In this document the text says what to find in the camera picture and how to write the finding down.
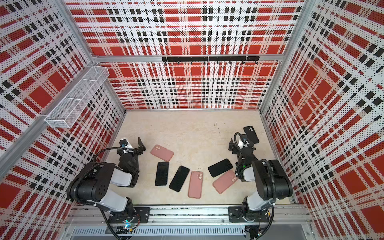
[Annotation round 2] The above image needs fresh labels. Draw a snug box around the black phone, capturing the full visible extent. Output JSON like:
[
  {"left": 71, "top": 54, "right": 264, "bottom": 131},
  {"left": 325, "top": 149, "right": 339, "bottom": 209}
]
[
  {"left": 208, "top": 159, "right": 233, "bottom": 178},
  {"left": 155, "top": 162, "right": 169, "bottom": 187},
  {"left": 169, "top": 166, "right": 190, "bottom": 192}
]

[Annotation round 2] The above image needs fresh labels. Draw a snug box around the pink case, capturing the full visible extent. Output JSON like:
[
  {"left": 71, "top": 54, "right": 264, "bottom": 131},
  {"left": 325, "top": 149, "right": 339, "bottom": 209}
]
[
  {"left": 188, "top": 171, "right": 204, "bottom": 199},
  {"left": 151, "top": 145, "right": 174, "bottom": 162},
  {"left": 213, "top": 170, "right": 238, "bottom": 194}
]

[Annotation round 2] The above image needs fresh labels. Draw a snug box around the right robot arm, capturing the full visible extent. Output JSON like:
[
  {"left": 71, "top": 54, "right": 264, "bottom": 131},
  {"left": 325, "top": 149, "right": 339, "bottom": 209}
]
[{"left": 229, "top": 132, "right": 293, "bottom": 223}]

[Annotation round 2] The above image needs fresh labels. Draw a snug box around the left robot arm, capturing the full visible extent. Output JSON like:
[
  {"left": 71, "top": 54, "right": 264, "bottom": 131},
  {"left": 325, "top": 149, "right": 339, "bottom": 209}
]
[{"left": 67, "top": 138, "right": 147, "bottom": 222}]

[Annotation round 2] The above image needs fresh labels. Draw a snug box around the black phone case far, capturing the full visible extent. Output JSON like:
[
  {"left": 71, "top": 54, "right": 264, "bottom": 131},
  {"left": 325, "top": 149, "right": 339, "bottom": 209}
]
[{"left": 243, "top": 126, "right": 260, "bottom": 144}]

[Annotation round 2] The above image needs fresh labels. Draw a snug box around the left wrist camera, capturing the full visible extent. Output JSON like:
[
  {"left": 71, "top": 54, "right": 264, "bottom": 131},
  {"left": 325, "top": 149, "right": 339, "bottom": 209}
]
[{"left": 121, "top": 138, "right": 134, "bottom": 151}]

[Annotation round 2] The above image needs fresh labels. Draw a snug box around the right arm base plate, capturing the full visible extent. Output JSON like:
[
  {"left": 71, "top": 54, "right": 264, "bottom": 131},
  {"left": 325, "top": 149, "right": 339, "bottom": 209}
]
[{"left": 228, "top": 206, "right": 270, "bottom": 223}]

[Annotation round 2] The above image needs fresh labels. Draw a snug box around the white wire mesh basket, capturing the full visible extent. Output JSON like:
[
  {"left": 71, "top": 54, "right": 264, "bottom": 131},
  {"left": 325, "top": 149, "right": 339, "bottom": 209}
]
[{"left": 45, "top": 66, "right": 109, "bottom": 129}]

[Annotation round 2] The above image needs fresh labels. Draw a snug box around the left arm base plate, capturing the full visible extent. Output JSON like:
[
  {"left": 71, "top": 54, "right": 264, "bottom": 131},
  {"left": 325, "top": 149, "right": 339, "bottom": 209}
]
[{"left": 108, "top": 207, "right": 151, "bottom": 224}]

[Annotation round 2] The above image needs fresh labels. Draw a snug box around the black hook rail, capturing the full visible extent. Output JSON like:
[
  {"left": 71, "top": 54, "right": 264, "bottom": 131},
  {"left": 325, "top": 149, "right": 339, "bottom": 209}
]
[{"left": 162, "top": 56, "right": 260, "bottom": 64}]

